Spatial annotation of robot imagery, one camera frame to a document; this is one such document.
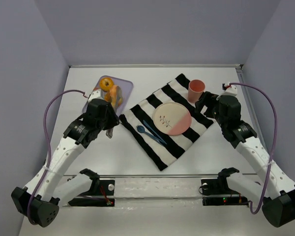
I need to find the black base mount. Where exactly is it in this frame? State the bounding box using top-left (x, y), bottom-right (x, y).
top-left (67, 178), bottom-right (115, 207)
top-left (198, 178), bottom-right (249, 207)

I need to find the blue plastic spoon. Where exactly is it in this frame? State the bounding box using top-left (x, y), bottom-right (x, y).
top-left (136, 125), bottom-right (165, 145)

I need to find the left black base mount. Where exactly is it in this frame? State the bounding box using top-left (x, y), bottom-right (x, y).
top-left (67, 178), bottom-right (115, 207)

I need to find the speckled orange bread roll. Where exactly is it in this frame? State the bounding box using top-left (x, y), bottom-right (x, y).
top-left (104, 85), bottom-right (123, 109)

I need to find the lavender plastic tray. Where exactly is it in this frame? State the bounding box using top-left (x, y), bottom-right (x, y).
top-left (82, 76), bottom-right (133, 116)

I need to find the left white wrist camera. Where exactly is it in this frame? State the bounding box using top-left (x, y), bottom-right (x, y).
top-left (88, 88), bottom-right (104, 103)

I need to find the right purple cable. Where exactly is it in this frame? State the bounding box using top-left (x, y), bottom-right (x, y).
top-left (226, 83), bottom-right (278, 215)

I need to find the pink plastic cup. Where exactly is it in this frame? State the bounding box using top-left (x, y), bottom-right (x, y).
top-left (187, 80), bottom-right (206, 103)

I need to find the orange bagel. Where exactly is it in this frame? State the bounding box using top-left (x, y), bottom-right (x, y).
top-left (99, 77), bottom-right (115, 92)

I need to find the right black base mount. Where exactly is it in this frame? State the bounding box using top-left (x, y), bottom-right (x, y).
top-left (198, 178), bottom-right (249, 207)

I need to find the cream and pink plate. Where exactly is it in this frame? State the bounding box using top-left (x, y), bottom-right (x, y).
top-left (152, 102), bottom-right (192, 136)

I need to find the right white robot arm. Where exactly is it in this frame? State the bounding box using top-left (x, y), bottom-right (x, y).
top-left (195, 92), bottom-right (295, 228)

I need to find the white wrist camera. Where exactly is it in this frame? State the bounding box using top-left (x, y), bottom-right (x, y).
top-left (221, 84), bottom-right (237, 97)
top-left (88, 88), bottom-right (104, 103)

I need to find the metal table rail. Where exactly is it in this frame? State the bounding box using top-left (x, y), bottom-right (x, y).
top-left (69, 64), bottom-right (242, 69)

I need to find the blue plastic knife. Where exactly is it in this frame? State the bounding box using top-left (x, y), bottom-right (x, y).
top-left (143, 120), bottom-right (166, 144)

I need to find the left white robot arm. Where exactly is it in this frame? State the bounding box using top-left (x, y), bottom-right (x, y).
top-left (11, 98), bottom-right (119, 228)

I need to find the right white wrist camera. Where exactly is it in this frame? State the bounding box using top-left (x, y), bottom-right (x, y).
top-left (221, 84), bottom-right (237, 97)

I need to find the black white striped cloth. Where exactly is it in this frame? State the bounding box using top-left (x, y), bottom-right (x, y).
top-left (119, 74), bottom-right (213, 171)

